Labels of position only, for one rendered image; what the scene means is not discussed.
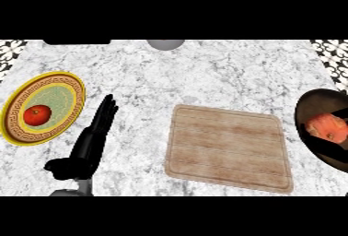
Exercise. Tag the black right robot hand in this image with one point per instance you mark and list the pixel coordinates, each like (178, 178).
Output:
(334, 147)

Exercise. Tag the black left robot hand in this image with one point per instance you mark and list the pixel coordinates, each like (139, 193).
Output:
(89, 144)

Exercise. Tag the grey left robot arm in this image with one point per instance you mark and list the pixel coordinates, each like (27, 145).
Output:
(82, 188)

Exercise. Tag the dark round pan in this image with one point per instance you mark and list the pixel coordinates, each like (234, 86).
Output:
(318, 103)

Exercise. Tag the pale wooden cutting board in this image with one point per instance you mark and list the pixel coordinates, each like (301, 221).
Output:
(229, 147)

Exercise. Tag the red tomato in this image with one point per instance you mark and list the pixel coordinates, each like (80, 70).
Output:
(37, 115)

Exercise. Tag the yellow rimmed patterned plate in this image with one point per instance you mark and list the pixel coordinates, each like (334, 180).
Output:
(60, 92)

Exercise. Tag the grey round object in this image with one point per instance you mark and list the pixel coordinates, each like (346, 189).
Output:
(166, 44)

